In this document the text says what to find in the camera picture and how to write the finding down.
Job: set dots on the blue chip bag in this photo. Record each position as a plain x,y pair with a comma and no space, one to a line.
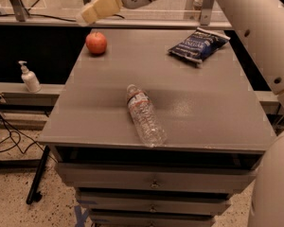
200,45

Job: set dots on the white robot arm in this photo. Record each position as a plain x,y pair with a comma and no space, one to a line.
260,27

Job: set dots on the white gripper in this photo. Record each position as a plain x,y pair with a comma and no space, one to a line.
98,8

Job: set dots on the black stand leg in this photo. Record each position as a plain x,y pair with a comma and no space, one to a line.
34,194

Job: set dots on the clear plastic water bottle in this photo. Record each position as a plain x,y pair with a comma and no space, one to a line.
142,112

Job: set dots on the blue floor tape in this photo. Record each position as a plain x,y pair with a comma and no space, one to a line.
81,216

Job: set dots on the metal railing frame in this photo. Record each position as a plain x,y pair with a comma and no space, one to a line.
161,13

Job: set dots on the white pump dispenser bottle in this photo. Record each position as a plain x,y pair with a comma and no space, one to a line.
29,78

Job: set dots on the red apple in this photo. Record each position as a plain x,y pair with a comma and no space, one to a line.
96,43

